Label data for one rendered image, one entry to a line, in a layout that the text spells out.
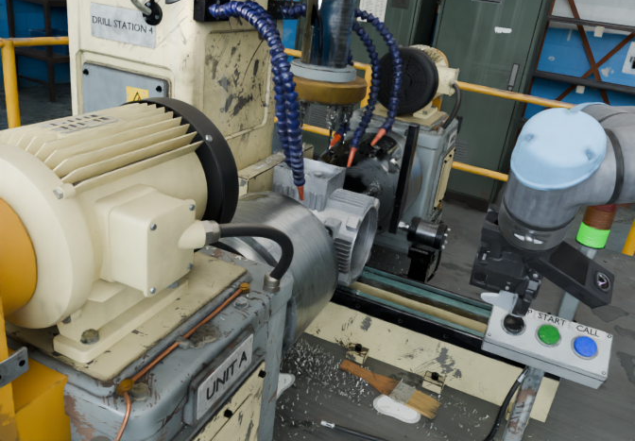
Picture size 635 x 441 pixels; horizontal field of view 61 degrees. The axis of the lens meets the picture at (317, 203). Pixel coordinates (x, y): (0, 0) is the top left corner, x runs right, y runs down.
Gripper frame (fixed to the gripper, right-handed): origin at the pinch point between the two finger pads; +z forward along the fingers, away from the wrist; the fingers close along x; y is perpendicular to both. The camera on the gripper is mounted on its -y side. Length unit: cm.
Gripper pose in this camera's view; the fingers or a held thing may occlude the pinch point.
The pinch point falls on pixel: (519, 308)
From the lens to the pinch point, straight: 83.4
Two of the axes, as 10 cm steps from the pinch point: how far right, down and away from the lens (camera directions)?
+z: 1.2, 5.9, 8.0
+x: -4.0, 7.7, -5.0
